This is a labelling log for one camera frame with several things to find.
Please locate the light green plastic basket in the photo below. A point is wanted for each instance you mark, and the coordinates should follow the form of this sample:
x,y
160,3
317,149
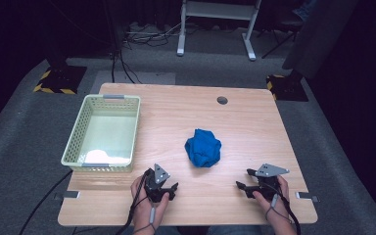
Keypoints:
x,y
109,133

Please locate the person's right hand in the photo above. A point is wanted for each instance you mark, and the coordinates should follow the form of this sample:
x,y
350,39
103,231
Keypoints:
x,y
279,209

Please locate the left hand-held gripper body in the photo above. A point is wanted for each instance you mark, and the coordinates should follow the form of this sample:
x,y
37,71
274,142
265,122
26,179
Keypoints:
x,y
158,187

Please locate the yellow black striped stand base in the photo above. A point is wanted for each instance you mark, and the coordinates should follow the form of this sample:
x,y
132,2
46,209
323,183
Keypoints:
x,y
60,80
287,88

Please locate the person's left hand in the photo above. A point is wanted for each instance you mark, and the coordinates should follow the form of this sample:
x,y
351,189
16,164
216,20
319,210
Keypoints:
x,y
143,210

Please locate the white desk frame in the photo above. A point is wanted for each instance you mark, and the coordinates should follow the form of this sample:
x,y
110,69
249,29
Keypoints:
x,y
220,9

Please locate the blue printed t-shirt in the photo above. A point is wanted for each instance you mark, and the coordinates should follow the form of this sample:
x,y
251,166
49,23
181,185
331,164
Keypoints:
x,y
204,150

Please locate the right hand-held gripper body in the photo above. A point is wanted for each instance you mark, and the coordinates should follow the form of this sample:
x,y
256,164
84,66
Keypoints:
x,y
267,187

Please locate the dark grey panel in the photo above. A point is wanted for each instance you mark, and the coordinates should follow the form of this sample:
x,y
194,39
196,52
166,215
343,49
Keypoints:
x,y
319,36

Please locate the black chair frame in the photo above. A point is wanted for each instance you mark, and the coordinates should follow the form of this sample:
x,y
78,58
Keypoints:
x,y
282,36

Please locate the metal table bracket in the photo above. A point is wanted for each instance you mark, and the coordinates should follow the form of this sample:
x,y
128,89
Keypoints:
x,y
70,195
306,196

